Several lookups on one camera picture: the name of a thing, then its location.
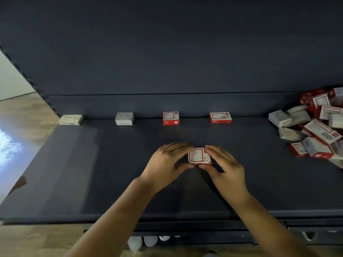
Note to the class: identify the person's left hand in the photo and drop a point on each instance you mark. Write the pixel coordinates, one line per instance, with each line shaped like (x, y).
(163, 168)

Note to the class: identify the person's right hand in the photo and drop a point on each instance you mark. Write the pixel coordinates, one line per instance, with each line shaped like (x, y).
(228, 176)

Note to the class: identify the small red white box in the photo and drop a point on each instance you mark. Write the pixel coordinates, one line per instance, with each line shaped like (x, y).
(171, 118)
(220, 117)
(197, 155)

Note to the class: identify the pile of red white boxes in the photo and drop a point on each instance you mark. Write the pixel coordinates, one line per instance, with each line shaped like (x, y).
(316, 131)

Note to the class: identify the dark metal shelf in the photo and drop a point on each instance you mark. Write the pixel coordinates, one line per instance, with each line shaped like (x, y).
(161, 50)

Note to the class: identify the person's right forearm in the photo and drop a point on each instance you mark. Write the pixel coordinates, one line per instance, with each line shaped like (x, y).
(273, 230)

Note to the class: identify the person's left forearm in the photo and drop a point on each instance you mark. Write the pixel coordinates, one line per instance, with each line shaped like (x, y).
(115, 219)

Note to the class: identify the pink slipper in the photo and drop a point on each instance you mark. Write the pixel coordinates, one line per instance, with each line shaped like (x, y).
(164, 238)

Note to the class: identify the grey slipper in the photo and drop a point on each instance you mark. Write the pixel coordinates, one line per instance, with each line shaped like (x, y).
(150, 241)
(135, 243)

